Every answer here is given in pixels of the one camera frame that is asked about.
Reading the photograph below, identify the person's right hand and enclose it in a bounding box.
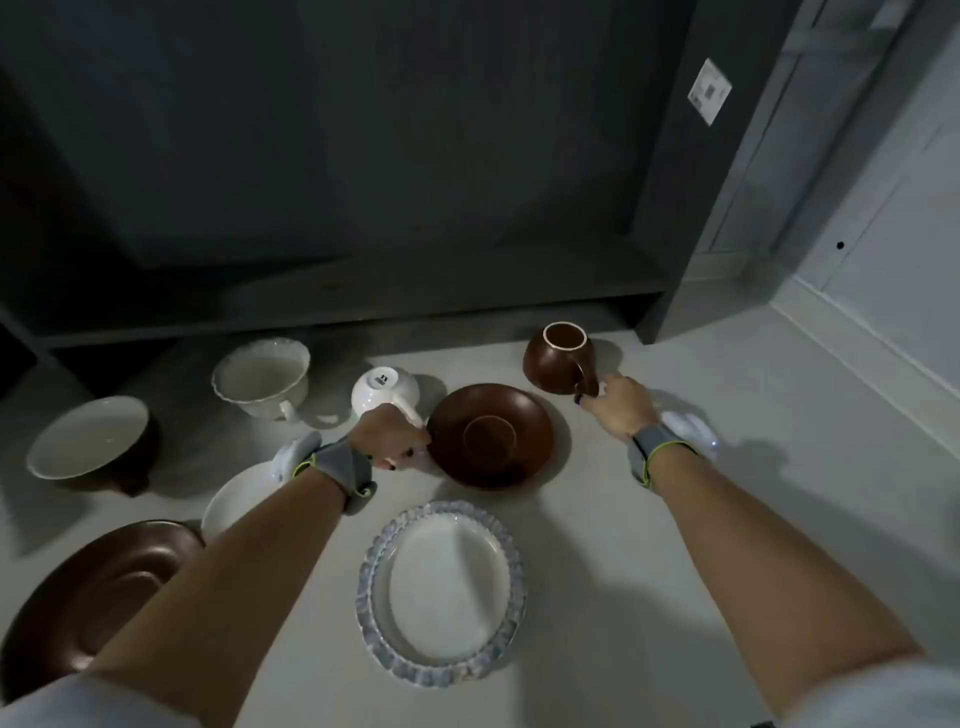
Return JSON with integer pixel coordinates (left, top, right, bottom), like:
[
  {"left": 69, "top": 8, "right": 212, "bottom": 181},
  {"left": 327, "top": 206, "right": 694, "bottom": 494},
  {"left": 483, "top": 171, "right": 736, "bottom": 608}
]
[{"left": 575, "top": 374, "right": 663, "bottom": 444}]

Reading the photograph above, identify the person's left hand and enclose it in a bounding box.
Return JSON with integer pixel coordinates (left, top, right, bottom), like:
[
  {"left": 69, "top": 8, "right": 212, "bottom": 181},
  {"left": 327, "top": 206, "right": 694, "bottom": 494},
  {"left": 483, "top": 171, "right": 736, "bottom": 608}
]
[{"left": 351, "top": 402, "right": 434, "bottom": 474}]

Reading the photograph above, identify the brown cup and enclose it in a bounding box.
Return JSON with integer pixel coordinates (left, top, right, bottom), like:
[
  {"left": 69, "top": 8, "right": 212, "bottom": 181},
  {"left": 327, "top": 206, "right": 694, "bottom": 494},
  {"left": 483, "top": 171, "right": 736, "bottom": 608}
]
[{"left": 522, "top": 321, "right": 601, "bottom": 399}]

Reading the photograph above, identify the small brown saucer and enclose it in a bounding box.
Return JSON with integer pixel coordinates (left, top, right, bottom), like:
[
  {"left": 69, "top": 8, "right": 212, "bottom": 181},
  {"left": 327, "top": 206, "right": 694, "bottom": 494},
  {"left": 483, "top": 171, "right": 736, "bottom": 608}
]
[{"left": 425, "top": 383, "right": 555, "bottom": 492}]

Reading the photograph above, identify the person's left forearm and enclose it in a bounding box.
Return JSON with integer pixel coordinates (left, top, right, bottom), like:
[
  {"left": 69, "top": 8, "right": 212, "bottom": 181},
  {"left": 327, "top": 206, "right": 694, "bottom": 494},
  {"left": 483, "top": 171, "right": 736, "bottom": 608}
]
[{"left": 88, "top": 466, "right": 352, "bottom": 687}]

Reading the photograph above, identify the person's right forearm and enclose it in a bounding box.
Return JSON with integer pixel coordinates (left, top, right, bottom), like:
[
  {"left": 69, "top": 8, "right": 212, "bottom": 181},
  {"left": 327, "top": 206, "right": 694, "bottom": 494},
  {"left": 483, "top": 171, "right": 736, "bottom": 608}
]
[{"left": 645, "top": 448, "right": 927, "bottom": 695}]

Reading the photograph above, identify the smooth white cup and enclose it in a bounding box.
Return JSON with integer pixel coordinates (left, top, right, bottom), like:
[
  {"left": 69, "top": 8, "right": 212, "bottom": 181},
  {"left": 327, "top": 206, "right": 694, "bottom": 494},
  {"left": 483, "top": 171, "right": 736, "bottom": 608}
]
[{"left": 351, "top": 365, "right": 426, "bottom": 427}]

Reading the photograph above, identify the grey wristband green trim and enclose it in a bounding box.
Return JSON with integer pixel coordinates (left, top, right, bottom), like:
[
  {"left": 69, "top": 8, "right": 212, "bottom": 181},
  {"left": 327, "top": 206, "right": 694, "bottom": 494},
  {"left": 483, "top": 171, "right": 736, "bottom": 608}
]
[
  {"left": 627, "top": 421, "right": 699, "bottom": 489},
  {"left": 291, "top": 438, "right": 379, "bottom": 517}
]

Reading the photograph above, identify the white wrist tracker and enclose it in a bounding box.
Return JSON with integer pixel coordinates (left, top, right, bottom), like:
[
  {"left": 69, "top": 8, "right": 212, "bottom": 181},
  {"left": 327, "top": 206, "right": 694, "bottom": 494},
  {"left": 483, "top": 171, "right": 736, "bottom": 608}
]
[
  {"left": 651, "top": 390, "right": 722, "bottom": 461},
  {"left": 270, "top": 432, "right": 324, "bottom": 486}
]

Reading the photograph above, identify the scalloped white oval plate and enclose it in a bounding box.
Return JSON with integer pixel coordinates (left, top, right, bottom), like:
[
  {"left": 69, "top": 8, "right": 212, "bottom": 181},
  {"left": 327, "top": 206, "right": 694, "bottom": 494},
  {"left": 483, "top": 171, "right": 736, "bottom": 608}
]
[{"left": 357, "top": 500, "right": 528, "bottom": 688}]

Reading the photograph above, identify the scalloped white cup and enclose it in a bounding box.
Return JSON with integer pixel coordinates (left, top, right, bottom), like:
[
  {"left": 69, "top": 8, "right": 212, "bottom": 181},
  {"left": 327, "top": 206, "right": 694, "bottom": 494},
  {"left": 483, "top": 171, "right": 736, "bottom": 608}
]
[{"left": 210, "top": 338, "right": 312, "bottom": 423}]

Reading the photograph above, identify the plain white saucer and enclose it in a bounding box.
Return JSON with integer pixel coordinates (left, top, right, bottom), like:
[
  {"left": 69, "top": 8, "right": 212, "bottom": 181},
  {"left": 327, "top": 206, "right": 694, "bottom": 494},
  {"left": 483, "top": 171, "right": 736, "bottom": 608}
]
[{"left": 201, "top": 461, "right": 290, "bottom": 543}]

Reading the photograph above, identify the white skirting board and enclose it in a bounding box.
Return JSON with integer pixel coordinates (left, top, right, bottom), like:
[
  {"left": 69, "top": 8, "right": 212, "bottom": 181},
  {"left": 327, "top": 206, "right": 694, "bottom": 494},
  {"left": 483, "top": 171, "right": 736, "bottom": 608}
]
[{"left": 768, "top": 271, "right": 960, "bottom": 453}]

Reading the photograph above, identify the dark grey shelf unit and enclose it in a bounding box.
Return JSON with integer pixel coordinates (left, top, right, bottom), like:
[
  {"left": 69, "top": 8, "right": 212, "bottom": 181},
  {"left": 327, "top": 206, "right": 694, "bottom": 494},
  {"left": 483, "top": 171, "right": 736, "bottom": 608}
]
[{"left": 0, "top": 0, "right": 805, "bottom": 395}]

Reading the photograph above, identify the brown bowl white inside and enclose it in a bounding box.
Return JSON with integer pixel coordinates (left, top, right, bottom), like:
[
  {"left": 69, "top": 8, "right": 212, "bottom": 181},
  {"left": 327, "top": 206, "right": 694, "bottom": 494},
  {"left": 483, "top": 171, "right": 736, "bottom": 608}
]
[{"left": 26, "top": 395, "right": 161, "bottom": 498}]

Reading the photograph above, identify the white panelled door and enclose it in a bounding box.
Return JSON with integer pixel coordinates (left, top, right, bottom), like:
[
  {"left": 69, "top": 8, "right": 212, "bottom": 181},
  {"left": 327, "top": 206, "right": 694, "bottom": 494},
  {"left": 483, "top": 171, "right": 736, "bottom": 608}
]
[{"left": 693, "top": 0, "right": 927, "bottom": 280}]

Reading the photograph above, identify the large brown saucer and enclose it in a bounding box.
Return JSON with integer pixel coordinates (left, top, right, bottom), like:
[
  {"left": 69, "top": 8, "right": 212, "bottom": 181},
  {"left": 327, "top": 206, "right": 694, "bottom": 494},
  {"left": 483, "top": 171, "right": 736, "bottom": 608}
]
[{"left": 0, "top": 519, "right": 207, "bottom": 687}]

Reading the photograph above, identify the white left sleeve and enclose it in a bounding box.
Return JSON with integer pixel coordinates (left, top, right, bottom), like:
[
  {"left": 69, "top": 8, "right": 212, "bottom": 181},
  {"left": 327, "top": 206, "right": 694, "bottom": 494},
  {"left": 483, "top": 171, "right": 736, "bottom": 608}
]
[{"left": 0, "top": 669, "right": 262, "bottom": 728}]

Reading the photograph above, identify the white sleeve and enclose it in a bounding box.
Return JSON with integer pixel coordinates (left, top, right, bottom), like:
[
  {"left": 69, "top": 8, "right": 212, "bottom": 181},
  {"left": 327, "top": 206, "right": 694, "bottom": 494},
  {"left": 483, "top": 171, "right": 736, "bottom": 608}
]
[
  {"left": 0, "top": 669, "right": 262, "bottom": 728},
  {"left": 771, "top": 658, "right": 960, "bottom": 728}
]

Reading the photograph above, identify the white right sleeve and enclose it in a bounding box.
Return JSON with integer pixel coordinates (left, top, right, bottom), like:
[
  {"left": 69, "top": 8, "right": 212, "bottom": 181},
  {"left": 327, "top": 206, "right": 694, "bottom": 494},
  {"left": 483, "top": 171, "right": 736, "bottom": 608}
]
[{"left": 771, "top": 658, "right": 960, "bottom": 728}]

